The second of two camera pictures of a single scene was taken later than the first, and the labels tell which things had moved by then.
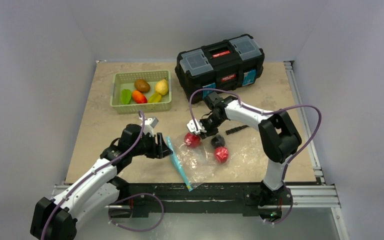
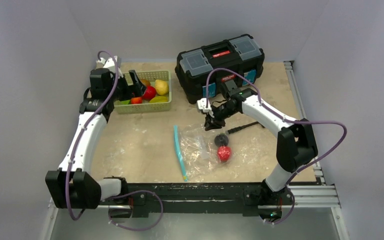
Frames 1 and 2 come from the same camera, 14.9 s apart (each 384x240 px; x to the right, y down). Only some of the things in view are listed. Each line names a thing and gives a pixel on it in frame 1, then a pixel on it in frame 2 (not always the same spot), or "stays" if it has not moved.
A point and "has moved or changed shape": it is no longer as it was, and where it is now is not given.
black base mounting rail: x=139 y=196 stays
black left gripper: x=165 y=151 to x=137 y=89
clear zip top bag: x=197 y=165 has moved or changed shape
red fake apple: x=192 y=140 to x=150 y=93
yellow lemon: x=161 y=86 stays
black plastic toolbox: x=234 y=64 stays
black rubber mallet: x=237 y=129 stays
